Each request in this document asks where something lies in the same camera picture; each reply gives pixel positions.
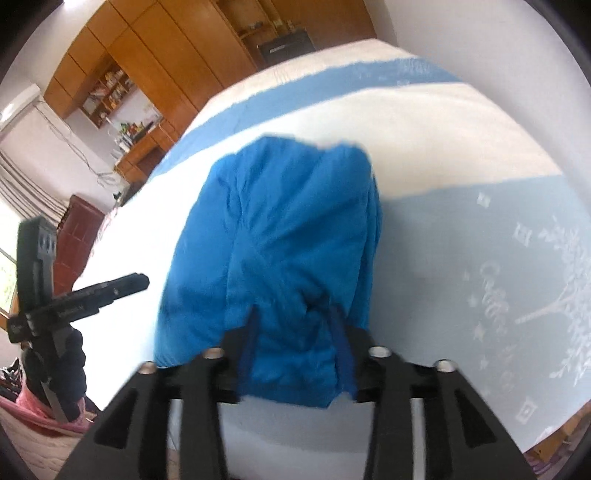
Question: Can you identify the white air conditioner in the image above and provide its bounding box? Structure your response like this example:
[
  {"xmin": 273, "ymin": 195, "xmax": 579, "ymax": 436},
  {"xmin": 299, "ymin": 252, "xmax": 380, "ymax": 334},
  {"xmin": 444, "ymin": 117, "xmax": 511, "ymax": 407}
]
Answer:
[{"xmin": 0, "ymin": 83, "xmax": 47, "ymax": 136}]

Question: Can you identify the pink quilt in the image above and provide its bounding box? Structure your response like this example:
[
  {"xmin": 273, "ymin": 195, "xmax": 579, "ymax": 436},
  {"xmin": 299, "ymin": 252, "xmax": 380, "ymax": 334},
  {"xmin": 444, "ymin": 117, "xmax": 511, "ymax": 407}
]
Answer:
[{"xmin": 0, "ymin": 353, "xmax": 101, "ymax": 478}]

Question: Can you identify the blue puffer jacket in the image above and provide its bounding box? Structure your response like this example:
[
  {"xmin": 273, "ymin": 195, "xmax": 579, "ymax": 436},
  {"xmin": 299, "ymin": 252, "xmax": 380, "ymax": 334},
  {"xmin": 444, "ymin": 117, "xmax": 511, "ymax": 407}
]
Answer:
[{"xmin": 154, "ymin": 134, "xmax": 384, "ymax": 409}]

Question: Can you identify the wall cable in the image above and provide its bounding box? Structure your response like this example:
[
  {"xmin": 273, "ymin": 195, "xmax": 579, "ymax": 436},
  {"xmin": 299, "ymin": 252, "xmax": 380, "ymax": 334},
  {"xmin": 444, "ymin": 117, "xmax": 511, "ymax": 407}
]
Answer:
[{"xmin": 42, "ymin": 105, "xmax": 122, "ymax": 186}]

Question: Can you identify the striped curtain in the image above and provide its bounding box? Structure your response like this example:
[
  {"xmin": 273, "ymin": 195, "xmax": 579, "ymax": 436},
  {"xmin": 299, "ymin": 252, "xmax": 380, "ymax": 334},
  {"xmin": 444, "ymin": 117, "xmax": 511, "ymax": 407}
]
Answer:
[{"xmin": 0, "ymin": 150, "xmax": 71, "ymax": 228}]

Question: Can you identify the black box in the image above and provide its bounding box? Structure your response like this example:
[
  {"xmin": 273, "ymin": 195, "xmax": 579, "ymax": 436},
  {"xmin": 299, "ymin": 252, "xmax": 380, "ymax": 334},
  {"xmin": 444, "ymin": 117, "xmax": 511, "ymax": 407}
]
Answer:
[{"xmin": 256, "ymin": 28, "xmax": 317, "ymax": 68}]

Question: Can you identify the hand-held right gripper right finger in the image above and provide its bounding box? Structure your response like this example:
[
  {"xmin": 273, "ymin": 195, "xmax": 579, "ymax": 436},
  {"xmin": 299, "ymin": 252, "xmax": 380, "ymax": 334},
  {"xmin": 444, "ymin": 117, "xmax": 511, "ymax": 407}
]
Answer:
[{"xmin": 329, "ymin": 313, "xmax": 536, "ymax": 480}]

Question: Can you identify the wooden wall shelf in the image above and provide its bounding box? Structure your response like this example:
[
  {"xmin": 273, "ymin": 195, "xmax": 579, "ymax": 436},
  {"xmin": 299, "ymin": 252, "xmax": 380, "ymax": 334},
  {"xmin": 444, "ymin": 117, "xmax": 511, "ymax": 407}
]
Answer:
[{"xmin": 78, "ymin": 64, "xmax": 140, "ymax": 130}]

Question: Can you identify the wooden desk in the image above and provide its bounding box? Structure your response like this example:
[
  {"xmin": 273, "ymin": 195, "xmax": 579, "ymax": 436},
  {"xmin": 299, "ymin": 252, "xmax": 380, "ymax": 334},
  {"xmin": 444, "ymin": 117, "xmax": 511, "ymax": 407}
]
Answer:
[{"xmin": 112, "ymin": 119, "xmax": 182, "ymax": 186}]

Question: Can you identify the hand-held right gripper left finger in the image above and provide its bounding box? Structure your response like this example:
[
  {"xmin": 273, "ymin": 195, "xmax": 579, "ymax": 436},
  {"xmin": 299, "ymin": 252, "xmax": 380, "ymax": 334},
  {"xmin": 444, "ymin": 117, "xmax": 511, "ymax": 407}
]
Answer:
[{"xmin": 67, "ymin": 308, "xmax": 260, "ymax": 480}]

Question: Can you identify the group of small bottles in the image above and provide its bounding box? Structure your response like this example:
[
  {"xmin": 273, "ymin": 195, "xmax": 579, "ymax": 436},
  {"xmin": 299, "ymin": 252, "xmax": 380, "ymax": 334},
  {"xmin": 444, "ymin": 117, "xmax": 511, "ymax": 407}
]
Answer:
[{"xmin": 110, "ymin": 119, "xmax": 161, "ymax": 151}]

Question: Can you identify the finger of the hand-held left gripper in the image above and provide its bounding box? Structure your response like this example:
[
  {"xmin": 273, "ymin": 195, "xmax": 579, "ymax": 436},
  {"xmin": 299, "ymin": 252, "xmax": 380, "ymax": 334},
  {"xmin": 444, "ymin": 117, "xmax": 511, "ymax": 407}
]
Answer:
[{"xmin": 69, "ymin": 273, "xmax": 151, "ymax": 308}]

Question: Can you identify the wooden wardrobe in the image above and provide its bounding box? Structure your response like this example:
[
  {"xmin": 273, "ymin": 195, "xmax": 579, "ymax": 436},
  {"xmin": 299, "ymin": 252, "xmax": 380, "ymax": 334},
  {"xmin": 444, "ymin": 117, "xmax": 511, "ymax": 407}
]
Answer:
[{"xmin": 44, "ymin": 0, "xmax": 380, "ymax": 121}]

